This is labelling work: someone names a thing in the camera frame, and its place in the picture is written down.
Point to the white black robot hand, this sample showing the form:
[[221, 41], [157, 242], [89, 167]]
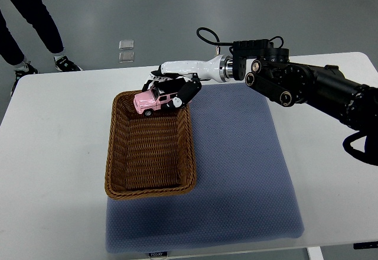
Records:
[[188, 75]]

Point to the pink toy car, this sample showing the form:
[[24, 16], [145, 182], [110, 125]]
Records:
[[151, 100]]

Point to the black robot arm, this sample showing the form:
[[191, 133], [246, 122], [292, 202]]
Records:
[[267, 70]]

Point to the brown wicker basket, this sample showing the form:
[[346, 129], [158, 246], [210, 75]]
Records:
[[148, 157]]

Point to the lower metal floor plate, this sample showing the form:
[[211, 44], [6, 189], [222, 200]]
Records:
[[126, 56]]

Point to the metal floor plate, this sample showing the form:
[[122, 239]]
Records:
[[126, 44], [126, 56]]

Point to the upper metal floor plate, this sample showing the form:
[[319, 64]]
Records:
[[126, 44]]

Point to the right black white sneaker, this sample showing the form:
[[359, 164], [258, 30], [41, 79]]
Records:
[[63, 64]]

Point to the black white sneaker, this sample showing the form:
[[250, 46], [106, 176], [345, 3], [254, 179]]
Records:
[[63, 64], [25, 68]]

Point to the blue grey table mat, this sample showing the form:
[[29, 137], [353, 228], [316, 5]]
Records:
[[244, 192]]

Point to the left black white sneaker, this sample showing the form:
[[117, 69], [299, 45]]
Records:
[[25, 68]]

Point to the person's dark trouser legs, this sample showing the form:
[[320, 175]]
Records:
[[36, 14]]

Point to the white table leg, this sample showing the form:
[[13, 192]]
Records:
[[315, 253]]

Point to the black table control panel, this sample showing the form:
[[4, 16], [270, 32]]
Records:
[[365, 245]]

